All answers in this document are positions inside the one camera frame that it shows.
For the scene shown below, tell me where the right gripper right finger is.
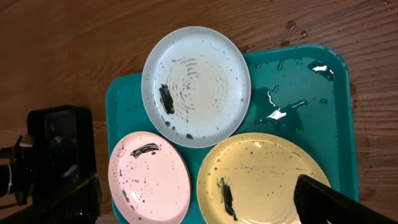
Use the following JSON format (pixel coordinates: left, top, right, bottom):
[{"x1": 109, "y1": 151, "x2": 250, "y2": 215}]
[{"x1": 294, "y1": 174, "x2": 397, "y2": 224}]

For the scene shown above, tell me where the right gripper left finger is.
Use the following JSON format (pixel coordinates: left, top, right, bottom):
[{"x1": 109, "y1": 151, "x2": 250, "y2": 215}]
[{"x1": 0, "y1": 172, "x2": 104, "y2": 224}]

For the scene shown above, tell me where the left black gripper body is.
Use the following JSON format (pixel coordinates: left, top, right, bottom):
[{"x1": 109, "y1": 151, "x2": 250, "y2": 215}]
[{"x1": 1, "y1": 134, "x2": 34, "y2": 206}]

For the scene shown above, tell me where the pink white plate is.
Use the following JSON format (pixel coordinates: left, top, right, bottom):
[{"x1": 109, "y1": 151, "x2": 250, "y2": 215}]
[{"x1": 108, "y1": 131, "x2": 191, "y2": 223}]

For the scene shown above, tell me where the light blue plate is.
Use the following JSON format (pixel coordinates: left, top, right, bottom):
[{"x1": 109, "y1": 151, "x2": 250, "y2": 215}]
[{"x1": 141, "y1": 26, "x2": 251, "y2": 148}]

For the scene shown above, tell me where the black water tray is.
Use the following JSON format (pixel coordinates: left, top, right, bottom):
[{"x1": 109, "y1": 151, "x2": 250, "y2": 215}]
[{"x1": 27, "y1": 105, "x2": 96, "y2": 202}]

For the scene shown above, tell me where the teal plastic tray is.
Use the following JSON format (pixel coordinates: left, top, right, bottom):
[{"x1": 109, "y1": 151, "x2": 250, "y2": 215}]
[{"x1": 104, "y1": 43, "x2": 361, "y2": 224}]

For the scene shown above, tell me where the yellow plate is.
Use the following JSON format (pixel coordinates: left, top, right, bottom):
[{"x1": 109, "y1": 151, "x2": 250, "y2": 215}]
[{"x1": 197, "y1": 133, "x2": 329, "y2": 223}]

